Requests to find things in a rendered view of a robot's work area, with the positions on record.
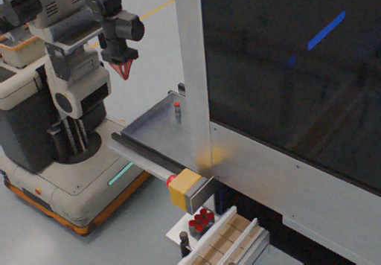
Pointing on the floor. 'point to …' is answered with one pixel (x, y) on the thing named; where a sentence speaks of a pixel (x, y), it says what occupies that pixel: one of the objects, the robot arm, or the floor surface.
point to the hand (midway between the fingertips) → (125, 77)
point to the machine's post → (196, 78)
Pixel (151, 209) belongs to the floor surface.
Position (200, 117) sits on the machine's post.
